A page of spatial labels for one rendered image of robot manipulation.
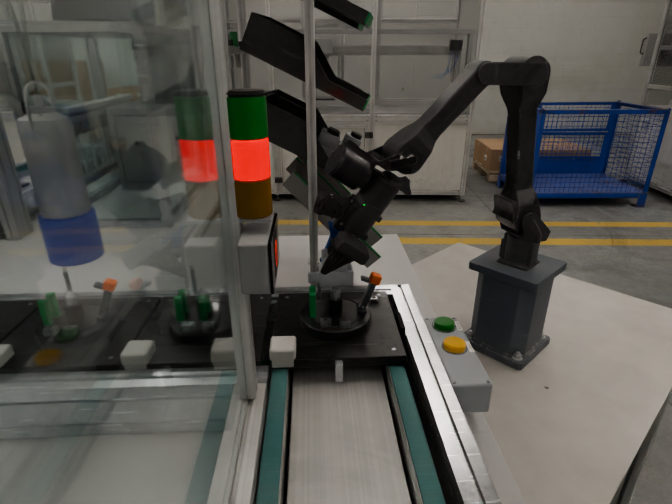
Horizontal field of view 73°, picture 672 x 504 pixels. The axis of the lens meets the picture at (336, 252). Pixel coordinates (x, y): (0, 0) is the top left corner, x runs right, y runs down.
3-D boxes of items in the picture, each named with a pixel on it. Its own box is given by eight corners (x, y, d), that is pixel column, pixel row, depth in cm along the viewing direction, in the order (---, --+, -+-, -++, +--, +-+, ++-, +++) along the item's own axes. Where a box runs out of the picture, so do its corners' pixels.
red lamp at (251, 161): (272, 171, 61) (270, 134, 59) (269, 181, 57) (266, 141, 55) (234, 172, 61) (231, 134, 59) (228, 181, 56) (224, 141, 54)
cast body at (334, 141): (335, 160, 108) (347, 133, 105) (334, 165, 104) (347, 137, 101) (302, 145, 107) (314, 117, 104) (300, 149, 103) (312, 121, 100)
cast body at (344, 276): (351, 275, 89) (351, 242, 86) (353, 286, 85) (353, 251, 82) (308, 276, 88) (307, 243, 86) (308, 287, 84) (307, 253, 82)
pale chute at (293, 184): (370, 247, 120) (382, 236, 119) (367, 268, 108) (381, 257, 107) (293, 170, 115) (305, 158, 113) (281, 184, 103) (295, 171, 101)
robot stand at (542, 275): (550, 343, 102) (568, 262, 94) (520, 371, 93) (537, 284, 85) (490, 318, 112) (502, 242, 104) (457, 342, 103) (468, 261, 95)
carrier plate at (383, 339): (385, 298, 103) (386, 290, 102) (406, 365, 81) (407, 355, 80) (279, 301, 101) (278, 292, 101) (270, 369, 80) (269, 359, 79)
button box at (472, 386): (453, 341, 96) (456, 315, 94) (488, 412, 77) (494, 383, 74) (420, 342, 96) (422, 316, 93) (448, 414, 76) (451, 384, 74)
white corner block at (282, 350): (296, 353, 84) (296, 334, 82) (296, 368, 80) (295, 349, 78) (271, 354, 84) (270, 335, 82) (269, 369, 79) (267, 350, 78)
